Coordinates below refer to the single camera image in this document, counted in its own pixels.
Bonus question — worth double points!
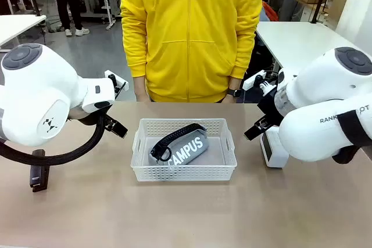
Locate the white perforated plastic basket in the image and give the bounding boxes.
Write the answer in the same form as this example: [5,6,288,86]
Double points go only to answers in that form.
[130,118,238,183]

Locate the person's left forearm yellow sleeve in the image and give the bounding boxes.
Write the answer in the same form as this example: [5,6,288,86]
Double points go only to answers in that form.
[229,24,259,80]

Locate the black cable connector block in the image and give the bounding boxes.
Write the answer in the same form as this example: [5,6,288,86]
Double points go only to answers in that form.
[28,149,49,193]

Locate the black sleeved left arm cable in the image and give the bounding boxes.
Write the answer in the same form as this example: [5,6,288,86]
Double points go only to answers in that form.
[0,111,113,167]

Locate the person in yellow hoodie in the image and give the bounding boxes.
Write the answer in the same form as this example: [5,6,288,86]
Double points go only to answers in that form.
[119,0,263,103]

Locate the orange cloth item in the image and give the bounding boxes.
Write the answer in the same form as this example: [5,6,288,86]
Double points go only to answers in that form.
[263,1,276,22]

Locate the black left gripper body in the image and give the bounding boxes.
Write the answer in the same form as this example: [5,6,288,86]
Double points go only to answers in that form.
[68,107,112,126]

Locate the person's right hand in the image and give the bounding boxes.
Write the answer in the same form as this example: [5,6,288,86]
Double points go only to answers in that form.
[133,76,152,103]

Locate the grey CAMPUS pencil case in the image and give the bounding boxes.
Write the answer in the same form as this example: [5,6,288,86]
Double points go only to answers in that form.
[148,123,208,166]

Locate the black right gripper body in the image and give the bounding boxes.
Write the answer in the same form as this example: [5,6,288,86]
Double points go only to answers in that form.
[257,88,287,127]

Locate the large white table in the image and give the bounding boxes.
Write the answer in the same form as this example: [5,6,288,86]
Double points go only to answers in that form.
[255,20,366,71]

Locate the person's right forearm yellow sleeve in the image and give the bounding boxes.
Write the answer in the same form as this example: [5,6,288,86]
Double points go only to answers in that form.
[121,24,148,78]

